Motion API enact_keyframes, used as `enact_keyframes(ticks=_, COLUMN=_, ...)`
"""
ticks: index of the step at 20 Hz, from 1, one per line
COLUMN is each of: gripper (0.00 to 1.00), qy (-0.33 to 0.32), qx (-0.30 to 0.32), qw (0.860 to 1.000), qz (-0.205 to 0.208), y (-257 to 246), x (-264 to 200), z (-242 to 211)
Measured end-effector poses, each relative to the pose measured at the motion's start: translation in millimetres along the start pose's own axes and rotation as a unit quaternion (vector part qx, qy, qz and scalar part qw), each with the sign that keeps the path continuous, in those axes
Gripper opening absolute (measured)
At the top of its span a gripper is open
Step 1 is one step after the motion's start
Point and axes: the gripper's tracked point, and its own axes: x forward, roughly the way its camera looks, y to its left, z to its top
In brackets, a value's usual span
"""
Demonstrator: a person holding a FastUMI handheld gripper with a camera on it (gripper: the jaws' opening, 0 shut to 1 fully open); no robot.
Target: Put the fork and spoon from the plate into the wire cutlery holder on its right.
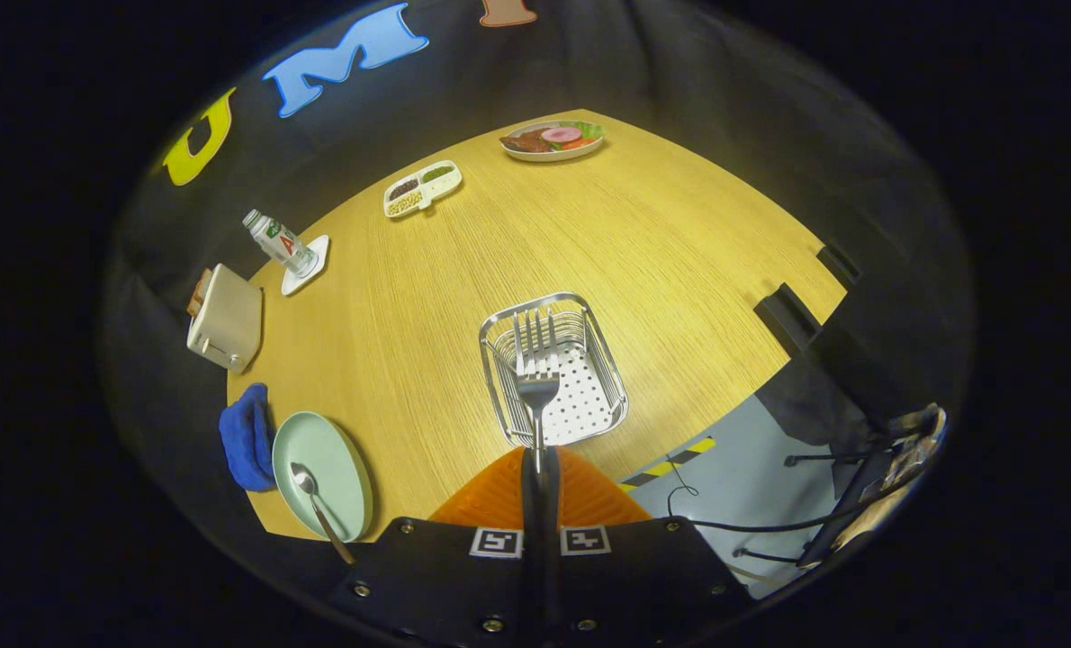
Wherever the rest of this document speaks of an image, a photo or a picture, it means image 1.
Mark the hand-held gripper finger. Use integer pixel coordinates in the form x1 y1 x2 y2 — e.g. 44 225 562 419
543 445 757 648
328 445 544 648

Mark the metal fork with dark handle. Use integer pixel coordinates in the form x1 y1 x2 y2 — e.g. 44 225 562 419
510 308 562 473

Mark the metal spoon with dark handle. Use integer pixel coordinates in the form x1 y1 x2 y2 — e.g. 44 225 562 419
289 462 357 566

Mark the yellow black floor tape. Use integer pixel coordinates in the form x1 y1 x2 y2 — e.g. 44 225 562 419
619 436 717 491

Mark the pale green plate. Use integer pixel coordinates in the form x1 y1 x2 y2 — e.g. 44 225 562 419
272 411 374 544

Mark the blue towel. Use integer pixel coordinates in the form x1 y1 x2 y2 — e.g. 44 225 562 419
219 382 277 493

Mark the black table clamp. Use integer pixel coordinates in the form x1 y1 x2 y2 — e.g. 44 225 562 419
754 283 824 356
816 241 863 289

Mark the white square coaster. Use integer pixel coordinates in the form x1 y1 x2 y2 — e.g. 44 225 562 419
281 235 330 297

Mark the white divided dish of beans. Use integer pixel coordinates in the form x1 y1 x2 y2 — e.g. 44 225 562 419
383 160 464 220

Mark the cream toaster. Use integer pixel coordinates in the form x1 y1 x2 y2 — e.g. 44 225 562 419
186 263 264 374

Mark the small white drink bottle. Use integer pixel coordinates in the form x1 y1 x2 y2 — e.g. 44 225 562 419
242 209 319 277

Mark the white plate of food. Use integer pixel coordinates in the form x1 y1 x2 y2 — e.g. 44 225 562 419
499 120 606 163

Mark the metal wire basket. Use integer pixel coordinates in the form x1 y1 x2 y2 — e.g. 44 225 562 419
479 292 630 449

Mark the black cable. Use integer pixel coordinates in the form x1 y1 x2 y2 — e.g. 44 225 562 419
666 459 860 534

